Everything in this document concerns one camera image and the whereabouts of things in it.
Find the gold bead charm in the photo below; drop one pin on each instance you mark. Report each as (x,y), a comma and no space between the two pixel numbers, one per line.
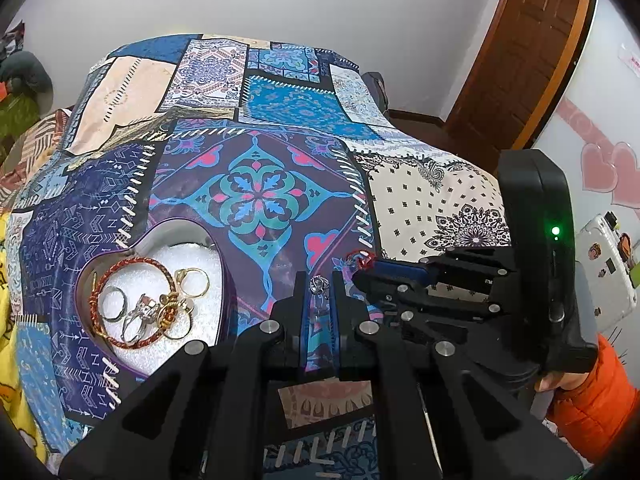
(167,312)

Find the person's right forearm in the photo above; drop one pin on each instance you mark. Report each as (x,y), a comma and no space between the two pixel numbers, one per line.
(595,400)

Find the pink heart wall sticker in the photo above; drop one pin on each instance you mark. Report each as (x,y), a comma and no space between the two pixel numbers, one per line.
(629,175)
(597,167)

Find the white stickered suitcase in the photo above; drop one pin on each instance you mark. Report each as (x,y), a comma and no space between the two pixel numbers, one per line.
(600,265)

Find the pile of papers and bags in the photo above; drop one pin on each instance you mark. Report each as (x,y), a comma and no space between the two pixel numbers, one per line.
(12,37)

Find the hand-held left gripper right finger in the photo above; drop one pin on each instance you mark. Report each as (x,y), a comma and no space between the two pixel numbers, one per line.
(339,310)

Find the pink ribbon wall sticker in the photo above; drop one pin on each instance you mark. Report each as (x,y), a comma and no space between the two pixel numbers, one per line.
(575,117)

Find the grey cloth bundle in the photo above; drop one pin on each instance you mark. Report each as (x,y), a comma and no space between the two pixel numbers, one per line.
(27,70)

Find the heart-shaped jewelry box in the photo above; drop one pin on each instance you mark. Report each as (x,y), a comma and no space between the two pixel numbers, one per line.
(200,260)

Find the dark grey bag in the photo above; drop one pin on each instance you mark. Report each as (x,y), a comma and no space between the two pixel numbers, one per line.
(376,90)

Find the patchwork printed blanket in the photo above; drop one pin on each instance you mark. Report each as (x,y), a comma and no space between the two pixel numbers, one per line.
(270,195)

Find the brown wooden door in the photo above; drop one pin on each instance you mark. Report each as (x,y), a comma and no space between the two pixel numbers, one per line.
(525,60)

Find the green patterned cloth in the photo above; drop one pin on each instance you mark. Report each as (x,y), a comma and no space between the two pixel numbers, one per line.
(17,122)

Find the pink paper label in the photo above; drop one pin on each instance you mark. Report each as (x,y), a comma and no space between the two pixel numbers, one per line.
(631,60)

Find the striped beige blanket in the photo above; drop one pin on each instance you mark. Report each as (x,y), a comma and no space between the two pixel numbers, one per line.
(40,145)

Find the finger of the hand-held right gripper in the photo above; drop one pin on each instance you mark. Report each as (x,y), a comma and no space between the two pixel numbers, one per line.
(405,270)
(382,292)

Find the yellow blanket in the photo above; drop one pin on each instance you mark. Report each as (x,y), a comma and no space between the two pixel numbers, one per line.
(12,335)

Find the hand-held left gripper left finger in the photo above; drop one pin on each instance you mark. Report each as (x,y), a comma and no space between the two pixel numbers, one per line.
(303,310)

